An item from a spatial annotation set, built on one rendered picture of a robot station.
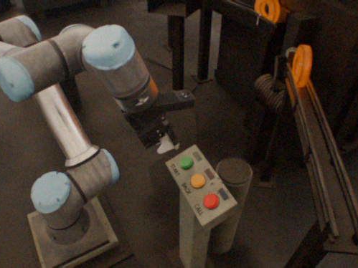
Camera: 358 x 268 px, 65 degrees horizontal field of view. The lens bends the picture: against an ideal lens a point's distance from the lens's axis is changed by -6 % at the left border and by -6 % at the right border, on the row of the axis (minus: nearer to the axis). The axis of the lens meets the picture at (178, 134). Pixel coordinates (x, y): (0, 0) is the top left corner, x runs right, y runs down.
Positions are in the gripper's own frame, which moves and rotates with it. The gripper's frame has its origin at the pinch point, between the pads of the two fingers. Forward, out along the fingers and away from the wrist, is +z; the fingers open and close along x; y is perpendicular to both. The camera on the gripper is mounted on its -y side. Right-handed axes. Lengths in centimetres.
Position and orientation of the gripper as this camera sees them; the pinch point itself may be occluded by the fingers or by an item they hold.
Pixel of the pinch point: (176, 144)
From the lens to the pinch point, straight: 80.7
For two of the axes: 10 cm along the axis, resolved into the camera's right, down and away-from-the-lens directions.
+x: 4.5, 6.1, -6.5
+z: 3.1, 5.8, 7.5
